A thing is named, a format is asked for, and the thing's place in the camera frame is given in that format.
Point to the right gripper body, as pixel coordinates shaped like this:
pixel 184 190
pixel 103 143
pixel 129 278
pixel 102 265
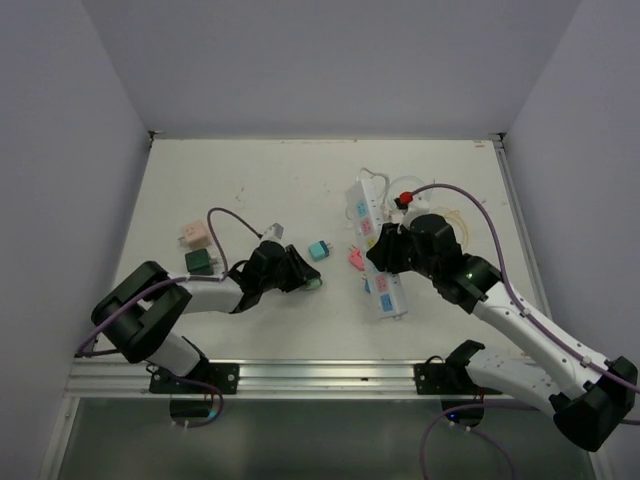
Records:
pixel 421 265

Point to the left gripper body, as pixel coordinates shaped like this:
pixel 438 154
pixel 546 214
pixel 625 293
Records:
pixel 269 282

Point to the teal charger plug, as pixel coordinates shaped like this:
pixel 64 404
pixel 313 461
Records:
pixel 319 250

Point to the pink cube socket adapter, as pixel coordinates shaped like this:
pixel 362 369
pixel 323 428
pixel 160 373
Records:
pixel 355 258

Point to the dark green charger plug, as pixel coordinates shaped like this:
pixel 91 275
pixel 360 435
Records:
pixel 199 262

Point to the beige cube socket adapter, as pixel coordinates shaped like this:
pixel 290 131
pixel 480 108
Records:
pixel 194 235

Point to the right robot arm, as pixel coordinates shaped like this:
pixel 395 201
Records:
pixel 586 394

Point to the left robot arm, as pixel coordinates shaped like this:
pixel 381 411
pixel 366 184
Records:
pixel 139 315

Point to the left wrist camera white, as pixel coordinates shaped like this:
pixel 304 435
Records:
pixel 273 233

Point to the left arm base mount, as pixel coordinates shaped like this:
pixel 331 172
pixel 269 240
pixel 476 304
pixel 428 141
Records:
pixel 224 376

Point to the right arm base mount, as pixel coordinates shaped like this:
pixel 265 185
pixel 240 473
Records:
pixel 436 376

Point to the aluminium rail frame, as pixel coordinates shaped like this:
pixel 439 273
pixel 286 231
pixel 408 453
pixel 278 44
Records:
pixel 328 398

